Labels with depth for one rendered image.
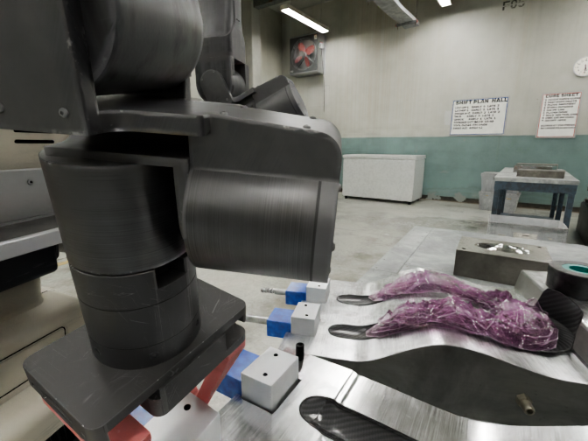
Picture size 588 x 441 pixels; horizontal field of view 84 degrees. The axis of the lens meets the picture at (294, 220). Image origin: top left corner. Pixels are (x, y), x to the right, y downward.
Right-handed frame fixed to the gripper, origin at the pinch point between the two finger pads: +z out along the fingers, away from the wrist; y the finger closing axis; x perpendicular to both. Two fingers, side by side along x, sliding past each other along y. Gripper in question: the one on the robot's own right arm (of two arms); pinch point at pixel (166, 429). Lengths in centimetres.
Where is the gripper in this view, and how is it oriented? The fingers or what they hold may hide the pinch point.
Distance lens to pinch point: 28.4
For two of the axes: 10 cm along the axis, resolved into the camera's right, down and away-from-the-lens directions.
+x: -8.5, -2.7, 4.6
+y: 5.3, -3.3, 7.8
